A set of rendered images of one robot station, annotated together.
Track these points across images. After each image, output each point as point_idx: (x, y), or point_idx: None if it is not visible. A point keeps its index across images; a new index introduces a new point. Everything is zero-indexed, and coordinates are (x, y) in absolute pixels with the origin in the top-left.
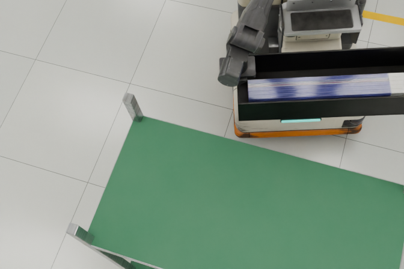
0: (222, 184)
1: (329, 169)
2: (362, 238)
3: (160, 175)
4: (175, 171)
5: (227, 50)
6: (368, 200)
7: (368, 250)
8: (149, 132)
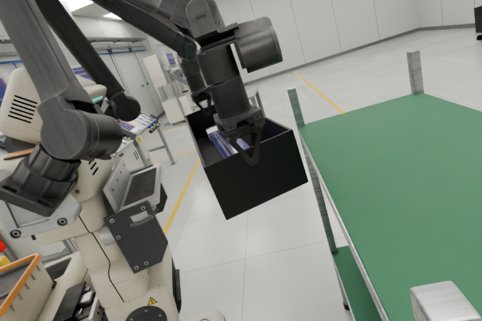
0: (415, 188)
1: (313, 148)
2: (358, 120)
3: None
4: (476, 242)
5: (222, 46)
6: (324, 130)
7: (364, 115)
8: None
